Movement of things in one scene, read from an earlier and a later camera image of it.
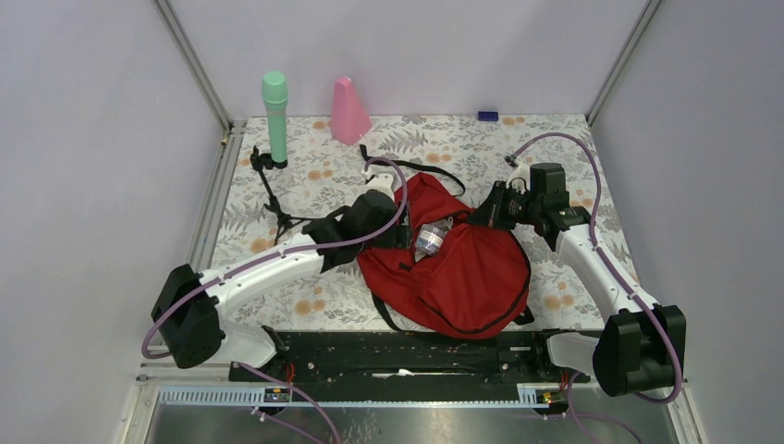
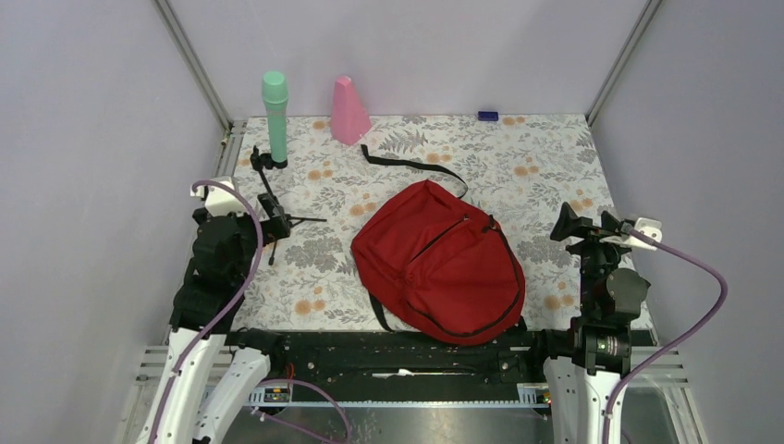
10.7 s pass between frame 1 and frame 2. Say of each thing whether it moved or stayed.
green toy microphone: stayed
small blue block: stayed
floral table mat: stayed
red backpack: moved
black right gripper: moved
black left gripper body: moved
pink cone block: stayed
